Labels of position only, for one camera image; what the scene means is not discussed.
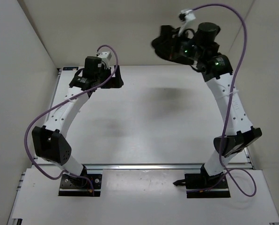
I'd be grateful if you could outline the left blue table label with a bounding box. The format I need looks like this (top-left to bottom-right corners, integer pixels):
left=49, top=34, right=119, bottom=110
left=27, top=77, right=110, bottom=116
left=62, top=67, right=79, bottom=71

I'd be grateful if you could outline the aluminium table rail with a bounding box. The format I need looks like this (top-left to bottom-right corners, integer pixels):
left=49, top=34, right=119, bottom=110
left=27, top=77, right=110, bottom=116
left=40, top=163, right=252, bottom=170

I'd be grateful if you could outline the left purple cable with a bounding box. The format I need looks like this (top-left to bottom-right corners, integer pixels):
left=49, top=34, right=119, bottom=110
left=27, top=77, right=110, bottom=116
left=24, top=45, right=119, bottom=196

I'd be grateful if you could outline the purple cable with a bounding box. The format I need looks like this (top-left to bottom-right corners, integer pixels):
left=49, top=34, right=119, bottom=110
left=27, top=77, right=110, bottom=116
left=24, top=45, right=119, bottom=196
left=186, top=3, right=257, bottom=197

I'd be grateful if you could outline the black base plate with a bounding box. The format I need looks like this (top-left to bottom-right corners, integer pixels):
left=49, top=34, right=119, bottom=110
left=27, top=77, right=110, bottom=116
left=58, top=173, right=103, bottom=197
left=173, top=173, right=231, bottom=199

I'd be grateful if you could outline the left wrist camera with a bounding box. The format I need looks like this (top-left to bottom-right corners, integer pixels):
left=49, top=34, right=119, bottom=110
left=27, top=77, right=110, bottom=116
left=97, top=51, right=112, bottom=64

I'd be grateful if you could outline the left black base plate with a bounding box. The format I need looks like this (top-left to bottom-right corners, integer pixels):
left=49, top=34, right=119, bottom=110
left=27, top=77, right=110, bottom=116
left=58, top=173, right=103, bottom=197

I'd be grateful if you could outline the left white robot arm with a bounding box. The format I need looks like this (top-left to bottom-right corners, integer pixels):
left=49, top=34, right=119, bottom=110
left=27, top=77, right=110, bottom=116
left=31, top=52, right=124, bottom=187

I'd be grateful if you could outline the black skirt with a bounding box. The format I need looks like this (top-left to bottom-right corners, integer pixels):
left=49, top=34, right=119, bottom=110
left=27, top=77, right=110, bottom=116
left=151, top=25, right=194, bottom=66

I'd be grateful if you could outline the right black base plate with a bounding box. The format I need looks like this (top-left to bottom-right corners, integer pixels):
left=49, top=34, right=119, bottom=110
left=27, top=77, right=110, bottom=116
left=173, top=173, right=231, bottom=199

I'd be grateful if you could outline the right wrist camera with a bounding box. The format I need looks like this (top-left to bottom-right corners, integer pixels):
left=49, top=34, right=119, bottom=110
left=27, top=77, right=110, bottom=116
left=178, top=9, right=196, bottom=23

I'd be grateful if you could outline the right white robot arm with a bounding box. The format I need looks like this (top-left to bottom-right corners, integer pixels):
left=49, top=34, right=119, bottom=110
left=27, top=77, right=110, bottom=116
left=172, top=22, right=262, bottom=188

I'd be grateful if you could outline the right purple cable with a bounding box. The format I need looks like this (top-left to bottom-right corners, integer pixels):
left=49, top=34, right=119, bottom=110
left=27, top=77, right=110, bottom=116
left=186, top=3, right=257, bottom=197

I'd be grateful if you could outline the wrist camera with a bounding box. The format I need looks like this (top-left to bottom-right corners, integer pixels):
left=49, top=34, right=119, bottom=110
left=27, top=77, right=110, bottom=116
left=97, top=51, right=112, bottom=64
left=178, top=9, right=196, bottom=23

